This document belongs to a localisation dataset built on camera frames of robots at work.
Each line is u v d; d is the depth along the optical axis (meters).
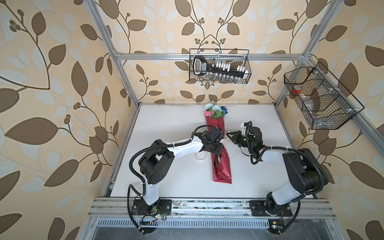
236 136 0.81
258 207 0.73
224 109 1.11
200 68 0.87
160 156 0.48
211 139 0.69
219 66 0.84
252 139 0.74
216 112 1.09
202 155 0.93
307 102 0.71
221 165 0.85
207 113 1.07
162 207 0.75
